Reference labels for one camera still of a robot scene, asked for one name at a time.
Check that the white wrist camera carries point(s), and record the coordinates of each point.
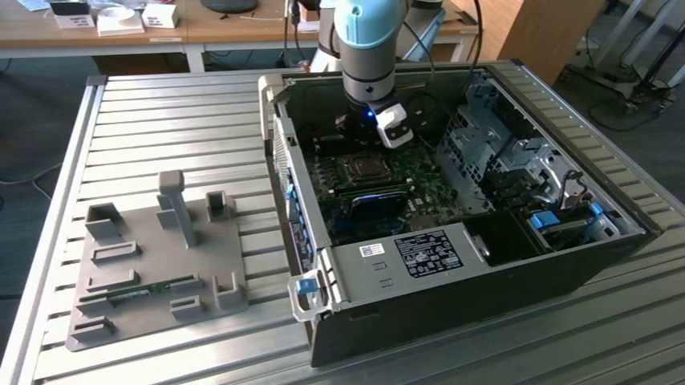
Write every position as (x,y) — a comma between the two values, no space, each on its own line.
(395,138)

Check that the CPU socket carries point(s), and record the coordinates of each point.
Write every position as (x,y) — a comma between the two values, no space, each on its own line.
(344,179)

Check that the grey power supply unit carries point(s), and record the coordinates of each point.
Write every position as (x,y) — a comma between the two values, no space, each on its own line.
(363,272)

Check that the dark grey round object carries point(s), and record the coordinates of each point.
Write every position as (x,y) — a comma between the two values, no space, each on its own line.
(227,5)

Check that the silver green CPU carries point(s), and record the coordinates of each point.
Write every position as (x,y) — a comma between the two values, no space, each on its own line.
(368,168)

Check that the green RAM stick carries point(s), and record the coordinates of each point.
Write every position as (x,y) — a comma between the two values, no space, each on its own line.
(139,291)
(374,188)

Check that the green motherboard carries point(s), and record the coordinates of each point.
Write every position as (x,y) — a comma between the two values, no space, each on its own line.
(427,188)

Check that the black graphics card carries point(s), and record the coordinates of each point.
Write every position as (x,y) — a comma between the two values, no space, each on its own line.
(376,210)

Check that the wooden desk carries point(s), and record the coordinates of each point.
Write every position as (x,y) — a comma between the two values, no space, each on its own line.
(32,34)
(256,30)

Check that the silver drive cage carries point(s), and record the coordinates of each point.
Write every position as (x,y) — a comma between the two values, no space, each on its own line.
(480,148)

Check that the blue case latch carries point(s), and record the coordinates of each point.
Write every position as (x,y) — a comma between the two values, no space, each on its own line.
(304,286)

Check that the small cardboard box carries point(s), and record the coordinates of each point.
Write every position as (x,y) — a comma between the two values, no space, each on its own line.
(310,22)

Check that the silver blue-capped robot arm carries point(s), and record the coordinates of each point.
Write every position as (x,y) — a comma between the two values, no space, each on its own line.
(368,68)

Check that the white box black top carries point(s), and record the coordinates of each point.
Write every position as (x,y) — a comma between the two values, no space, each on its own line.
(72,18)

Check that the black grey PC case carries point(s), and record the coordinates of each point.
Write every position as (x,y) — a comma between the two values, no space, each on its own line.
(480,321)

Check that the blue disk carrier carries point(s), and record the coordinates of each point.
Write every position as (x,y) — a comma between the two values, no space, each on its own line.
(542,220)

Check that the white printed box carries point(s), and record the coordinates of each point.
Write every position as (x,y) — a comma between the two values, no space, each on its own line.
(159,17)

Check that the white round bowl stand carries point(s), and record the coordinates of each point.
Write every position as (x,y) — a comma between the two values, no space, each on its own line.
(120,24)

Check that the grey parts rack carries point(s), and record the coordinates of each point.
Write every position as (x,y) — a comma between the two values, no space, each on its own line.
(160,260)

